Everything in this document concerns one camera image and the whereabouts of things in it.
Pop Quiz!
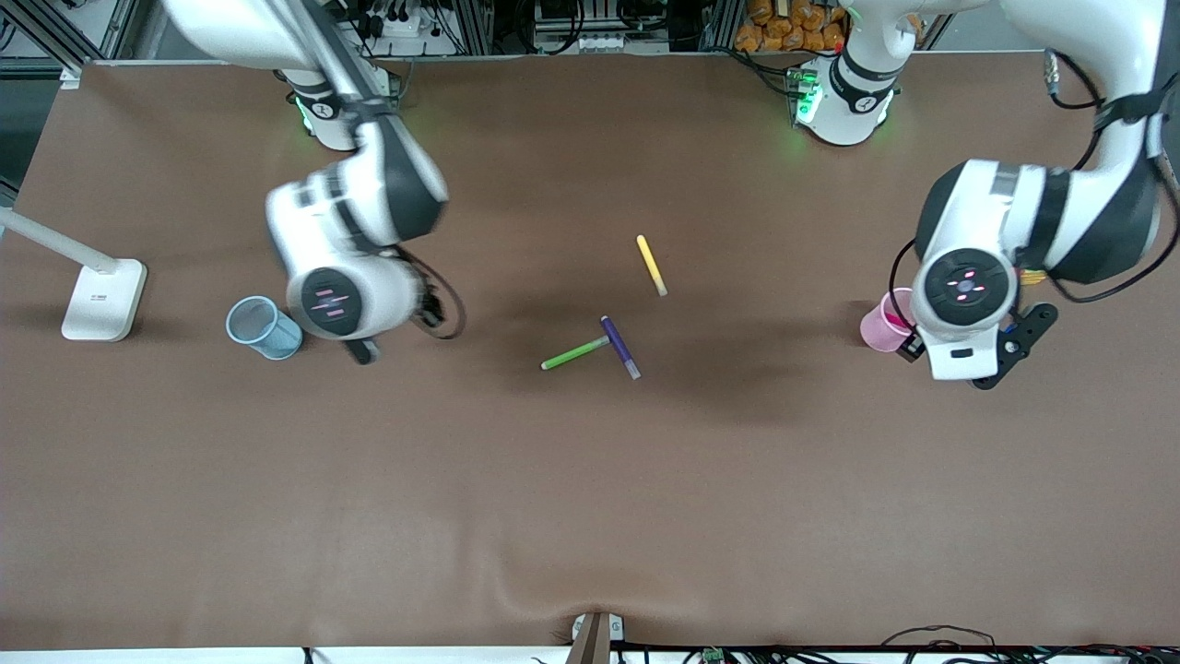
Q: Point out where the pink mesh cup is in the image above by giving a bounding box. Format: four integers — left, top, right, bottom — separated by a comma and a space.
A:
860, 287, 923, 353

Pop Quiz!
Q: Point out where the blue mesh cup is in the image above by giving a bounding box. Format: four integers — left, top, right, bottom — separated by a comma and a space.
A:
226, 295, 304, 361

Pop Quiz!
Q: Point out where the green marker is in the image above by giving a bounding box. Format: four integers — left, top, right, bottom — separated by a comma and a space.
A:
540, 336, 611, 372

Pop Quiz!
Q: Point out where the purple marker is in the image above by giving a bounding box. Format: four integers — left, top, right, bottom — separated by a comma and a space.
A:
600, 315, 642, 381

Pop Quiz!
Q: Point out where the white desk lamp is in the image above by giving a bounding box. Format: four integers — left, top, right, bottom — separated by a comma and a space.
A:
0, 207, 148, 342

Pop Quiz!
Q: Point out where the brown table cover mat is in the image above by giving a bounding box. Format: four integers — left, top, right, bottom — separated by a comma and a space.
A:
0, 51, 1180, 651

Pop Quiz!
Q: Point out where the yellow marker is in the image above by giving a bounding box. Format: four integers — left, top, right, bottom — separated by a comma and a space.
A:
636, 234, 668, 297

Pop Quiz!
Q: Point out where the large white power strip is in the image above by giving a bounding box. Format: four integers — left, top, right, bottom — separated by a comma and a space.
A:
373, 11, 457, 45

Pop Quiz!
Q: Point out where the orange snack packs pile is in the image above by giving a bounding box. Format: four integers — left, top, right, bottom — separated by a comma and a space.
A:
735, 0, 925, 53

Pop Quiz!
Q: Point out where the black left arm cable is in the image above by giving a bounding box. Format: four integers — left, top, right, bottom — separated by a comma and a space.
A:
888, 48, 1180, 326

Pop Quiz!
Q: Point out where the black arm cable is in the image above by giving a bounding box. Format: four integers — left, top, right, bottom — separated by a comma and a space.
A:
395, 242, 467, 342
888, 48, 1180, 326

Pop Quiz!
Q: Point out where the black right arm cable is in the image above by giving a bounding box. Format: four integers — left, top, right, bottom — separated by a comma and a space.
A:
395, 242, 467, 342

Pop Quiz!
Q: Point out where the black cable bundle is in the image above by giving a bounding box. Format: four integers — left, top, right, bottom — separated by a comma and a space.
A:
876, 625, 1180, 664

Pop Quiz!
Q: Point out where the aluminium frame post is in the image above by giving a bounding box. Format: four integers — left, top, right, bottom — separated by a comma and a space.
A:
458, 0, 494, 56
702, 0, 741, 52

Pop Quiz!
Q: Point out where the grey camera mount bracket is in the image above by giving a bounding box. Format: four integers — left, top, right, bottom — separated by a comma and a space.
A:
565, 611, 626, 664

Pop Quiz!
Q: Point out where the aluminium frame profile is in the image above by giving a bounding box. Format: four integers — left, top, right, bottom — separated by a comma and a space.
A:
0, 0, 139, 90

